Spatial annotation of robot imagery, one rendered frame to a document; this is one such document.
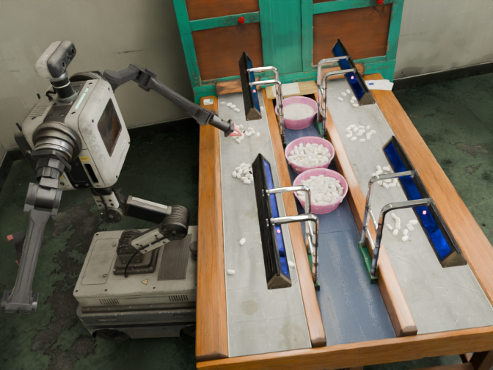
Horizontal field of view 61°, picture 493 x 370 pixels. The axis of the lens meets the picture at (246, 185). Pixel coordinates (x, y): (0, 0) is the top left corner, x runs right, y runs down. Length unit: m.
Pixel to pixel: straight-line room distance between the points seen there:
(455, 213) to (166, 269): 1.41
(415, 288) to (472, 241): 0.34
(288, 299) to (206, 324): 0.33
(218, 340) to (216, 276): 0.28
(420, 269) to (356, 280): 0.26
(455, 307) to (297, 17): 1.82
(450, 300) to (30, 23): 3.26
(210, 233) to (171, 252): 0.42
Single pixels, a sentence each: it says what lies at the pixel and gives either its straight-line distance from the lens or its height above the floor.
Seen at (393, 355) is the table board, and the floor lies 0.64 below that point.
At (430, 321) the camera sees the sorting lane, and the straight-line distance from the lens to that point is 1.73.
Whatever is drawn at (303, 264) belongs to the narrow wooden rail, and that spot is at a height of 0.76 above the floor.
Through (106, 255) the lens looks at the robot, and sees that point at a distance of 2.43.
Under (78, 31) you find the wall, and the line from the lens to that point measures 3.64.
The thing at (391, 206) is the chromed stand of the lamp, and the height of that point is 1.12.
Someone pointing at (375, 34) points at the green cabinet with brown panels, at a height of 1.02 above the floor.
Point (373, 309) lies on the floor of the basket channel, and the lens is 1.79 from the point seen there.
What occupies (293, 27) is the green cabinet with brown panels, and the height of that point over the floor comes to 1.14.
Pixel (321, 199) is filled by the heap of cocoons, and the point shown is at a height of 0.72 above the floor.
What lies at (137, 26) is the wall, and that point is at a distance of 3.57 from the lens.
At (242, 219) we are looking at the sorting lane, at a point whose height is 0.74.
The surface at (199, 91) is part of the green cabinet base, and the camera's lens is 2.89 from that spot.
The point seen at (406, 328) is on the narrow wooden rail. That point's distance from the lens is 1.67.
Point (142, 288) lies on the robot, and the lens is 2.21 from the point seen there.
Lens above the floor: 2.20
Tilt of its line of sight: 42 degrees down
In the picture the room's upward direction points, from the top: 9 degrees counter-clockwise
